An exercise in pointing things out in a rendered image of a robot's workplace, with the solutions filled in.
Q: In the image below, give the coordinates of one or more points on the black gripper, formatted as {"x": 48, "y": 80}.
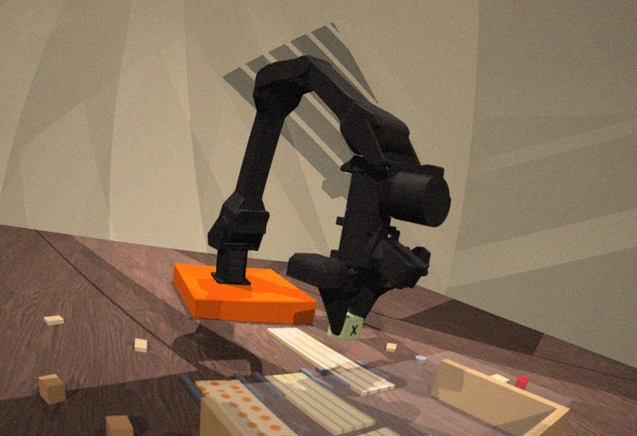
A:
{"x": 340, "y": 287}

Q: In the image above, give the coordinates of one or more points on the cream strip with blue lines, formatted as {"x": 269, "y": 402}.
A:
{"x": 313, "y": 351}

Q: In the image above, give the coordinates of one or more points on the tan strip with orange dots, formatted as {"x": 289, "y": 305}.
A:
{"x": 199, "y": 384}

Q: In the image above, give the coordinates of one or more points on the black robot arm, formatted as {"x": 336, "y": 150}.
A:
{"x": 406, "y": 191}

